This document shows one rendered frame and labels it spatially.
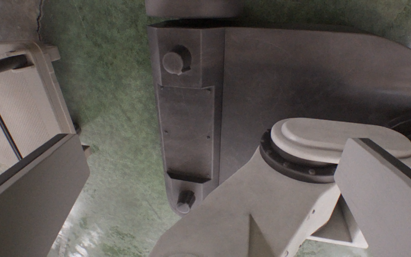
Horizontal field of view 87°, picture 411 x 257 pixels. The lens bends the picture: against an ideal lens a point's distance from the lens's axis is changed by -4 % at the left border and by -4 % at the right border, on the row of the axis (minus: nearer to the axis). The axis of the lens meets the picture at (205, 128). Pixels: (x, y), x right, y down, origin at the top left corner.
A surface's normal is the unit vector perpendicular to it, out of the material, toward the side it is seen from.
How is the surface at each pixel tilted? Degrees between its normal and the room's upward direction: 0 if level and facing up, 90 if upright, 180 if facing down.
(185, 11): 7
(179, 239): 115
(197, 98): 0
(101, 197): 0
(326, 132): 90
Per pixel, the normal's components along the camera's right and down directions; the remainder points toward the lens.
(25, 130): -0.22, 0.49
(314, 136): 0.00, -0.86
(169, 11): -0.42, 0.48
